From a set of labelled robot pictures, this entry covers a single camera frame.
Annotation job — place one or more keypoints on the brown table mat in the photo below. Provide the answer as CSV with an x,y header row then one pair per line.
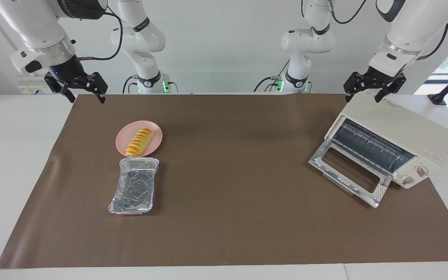
x,y
228,233

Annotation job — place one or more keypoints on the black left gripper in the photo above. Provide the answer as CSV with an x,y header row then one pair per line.
x,y
371,79

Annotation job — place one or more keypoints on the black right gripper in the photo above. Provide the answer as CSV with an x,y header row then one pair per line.
x,y
70,74

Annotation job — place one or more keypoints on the glass oven door metal frame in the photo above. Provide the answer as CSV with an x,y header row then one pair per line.
x,y
348,171

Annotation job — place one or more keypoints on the pink round plate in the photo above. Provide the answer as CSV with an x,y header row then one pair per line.
x,y
125,142

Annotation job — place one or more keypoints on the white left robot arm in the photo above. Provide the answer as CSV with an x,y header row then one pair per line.
x,y
414,27

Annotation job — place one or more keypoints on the beige oven knob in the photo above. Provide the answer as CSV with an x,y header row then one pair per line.
x,y
421,170
406,180

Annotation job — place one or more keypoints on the white wall power socket box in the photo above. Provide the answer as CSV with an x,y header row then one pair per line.
x,y
27,87

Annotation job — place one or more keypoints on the cream toaster oven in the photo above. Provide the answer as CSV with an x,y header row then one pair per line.
x,y
403,120

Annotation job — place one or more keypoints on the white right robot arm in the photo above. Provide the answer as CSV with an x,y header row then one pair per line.
x,y
37,23

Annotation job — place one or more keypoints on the aluminium foil baking tray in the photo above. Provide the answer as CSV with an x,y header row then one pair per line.
x,y
134,188

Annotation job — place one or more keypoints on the yellow ridged bread loaf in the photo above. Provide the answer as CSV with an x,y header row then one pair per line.
x,y
139,142

